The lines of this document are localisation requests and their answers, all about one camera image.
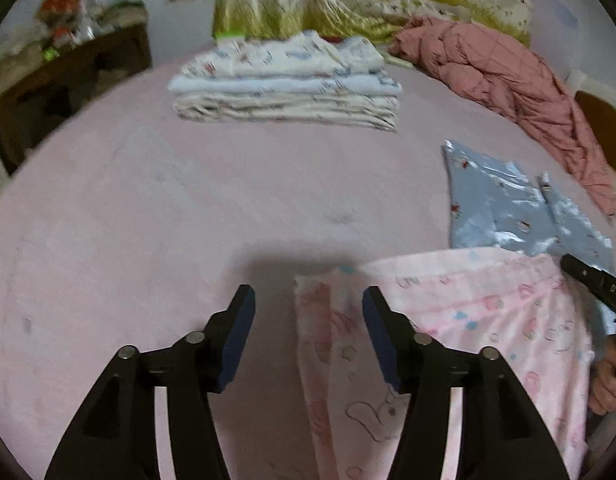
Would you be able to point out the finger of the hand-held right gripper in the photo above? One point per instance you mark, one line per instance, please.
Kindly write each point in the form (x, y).
(582, 272)

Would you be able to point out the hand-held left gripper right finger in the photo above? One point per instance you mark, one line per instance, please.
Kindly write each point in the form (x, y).
(382, 342)

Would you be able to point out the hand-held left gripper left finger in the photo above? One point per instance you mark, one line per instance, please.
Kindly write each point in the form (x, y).
(235, 342)

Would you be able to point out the pink cartoon print pants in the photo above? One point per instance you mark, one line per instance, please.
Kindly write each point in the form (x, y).
(487, 320)

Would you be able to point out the blue satin pants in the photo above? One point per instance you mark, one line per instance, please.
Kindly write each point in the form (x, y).
(497, 205)

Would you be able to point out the person's right hand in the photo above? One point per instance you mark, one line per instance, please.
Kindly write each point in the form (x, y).
(605, 385)

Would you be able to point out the white and wooden headboard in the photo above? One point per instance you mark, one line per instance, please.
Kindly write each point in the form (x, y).
(605, 120)

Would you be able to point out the pink checked quilt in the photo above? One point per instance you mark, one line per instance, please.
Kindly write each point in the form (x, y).
(497, 75)

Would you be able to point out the folded cream cloth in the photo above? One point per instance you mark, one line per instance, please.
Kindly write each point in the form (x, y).
(288, 107)

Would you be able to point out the folded light blue cloth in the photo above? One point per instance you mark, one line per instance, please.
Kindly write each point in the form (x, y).
(288, 85)

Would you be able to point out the green comb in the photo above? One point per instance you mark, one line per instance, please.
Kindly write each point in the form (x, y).
(398, 61)

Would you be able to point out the white printed crumpled garment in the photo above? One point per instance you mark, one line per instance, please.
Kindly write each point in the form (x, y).
(288, 55)

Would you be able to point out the dark wooden desk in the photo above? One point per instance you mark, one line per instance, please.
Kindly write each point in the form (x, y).
(63, 95)

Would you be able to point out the green packet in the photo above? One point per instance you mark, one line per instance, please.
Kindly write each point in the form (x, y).
(229, 36)

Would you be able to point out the stack of books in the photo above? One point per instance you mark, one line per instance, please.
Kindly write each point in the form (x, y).
(120, 15)

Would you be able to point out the clear spray bottle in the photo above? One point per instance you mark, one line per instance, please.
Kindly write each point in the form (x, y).
(87, 27)

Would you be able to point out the red box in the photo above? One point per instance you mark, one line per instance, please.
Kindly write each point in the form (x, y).
(60, 6)

